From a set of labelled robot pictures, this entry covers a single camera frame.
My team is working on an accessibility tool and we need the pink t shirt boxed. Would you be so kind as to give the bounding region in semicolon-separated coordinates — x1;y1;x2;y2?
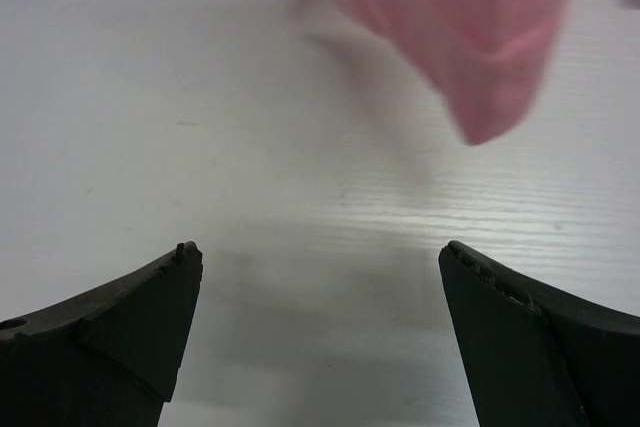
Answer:
335;0;567;145

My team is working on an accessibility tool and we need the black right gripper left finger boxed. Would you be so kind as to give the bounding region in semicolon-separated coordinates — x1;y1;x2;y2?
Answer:
1;242;203;427

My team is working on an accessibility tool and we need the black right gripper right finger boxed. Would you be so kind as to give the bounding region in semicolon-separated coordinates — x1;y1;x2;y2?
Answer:
438;241;639;427

